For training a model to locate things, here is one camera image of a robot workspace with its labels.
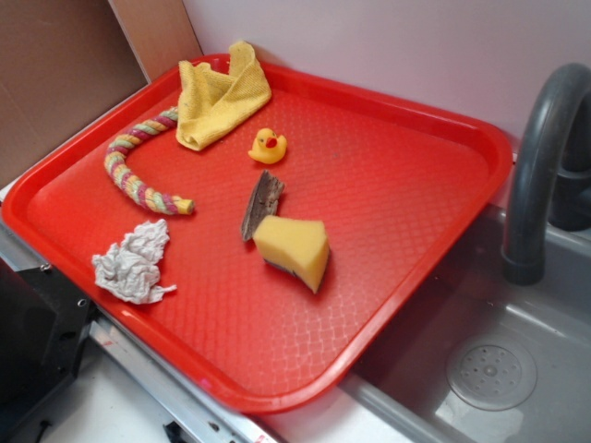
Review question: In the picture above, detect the round grey sink drain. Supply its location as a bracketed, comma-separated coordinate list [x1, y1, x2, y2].
[446, 335, 537, 412]

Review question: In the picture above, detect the yellow folded cloth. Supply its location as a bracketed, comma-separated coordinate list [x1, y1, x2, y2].
[175, 41, 271, 151]

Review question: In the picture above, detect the brown wood bark piece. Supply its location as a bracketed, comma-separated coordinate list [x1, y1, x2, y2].
[240, 170, 285, 242]

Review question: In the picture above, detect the grey plastic sink basin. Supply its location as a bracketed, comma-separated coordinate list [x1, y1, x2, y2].
[342, 207, 590, 442]

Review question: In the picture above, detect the multicolour twisted rope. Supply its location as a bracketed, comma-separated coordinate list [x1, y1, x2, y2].
[103, 106, 196, 217]

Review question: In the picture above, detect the crumpled white paper towel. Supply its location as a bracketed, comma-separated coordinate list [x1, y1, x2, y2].
[91, 219, 177, 305]

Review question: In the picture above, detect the brown cardboard panel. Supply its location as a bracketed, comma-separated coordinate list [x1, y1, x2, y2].
[1, 1, 202, 186]

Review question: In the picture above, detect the small yellow rubber duck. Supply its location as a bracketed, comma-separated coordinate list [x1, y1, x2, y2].
[247, 128, 288, 164]

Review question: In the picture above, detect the red plastic tray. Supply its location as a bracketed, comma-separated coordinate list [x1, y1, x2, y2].
[2, 64, 513, 414]

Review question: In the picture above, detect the yellow sponge with dark base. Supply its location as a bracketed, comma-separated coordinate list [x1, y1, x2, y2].
[252, 215, 331, 293]

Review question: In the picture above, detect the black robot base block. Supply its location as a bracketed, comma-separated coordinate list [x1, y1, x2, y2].
[1, 262, 95, 442]

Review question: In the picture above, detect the grey curved faucet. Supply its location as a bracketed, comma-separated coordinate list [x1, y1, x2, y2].
[501, 63, 590, 285]

